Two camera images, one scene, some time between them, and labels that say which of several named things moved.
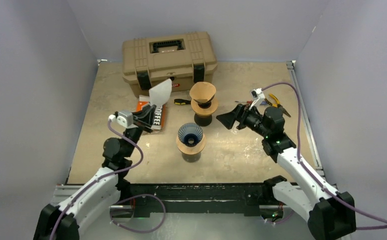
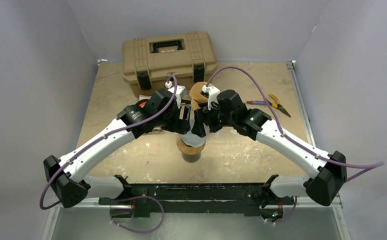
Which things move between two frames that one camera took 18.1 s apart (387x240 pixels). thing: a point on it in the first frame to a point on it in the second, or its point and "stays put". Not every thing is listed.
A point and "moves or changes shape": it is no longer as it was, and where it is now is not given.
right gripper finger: (229, 119) to (198, 128)
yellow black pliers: (277, 104) stays put
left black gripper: (148, 117) to (180, 125)
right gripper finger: (241, 108) to (199, 114)
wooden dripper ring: (191, 150) stays put
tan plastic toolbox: (185, 59) stays put
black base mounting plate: (150, 200) stays put
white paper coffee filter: (160, 93) moves or changes shape
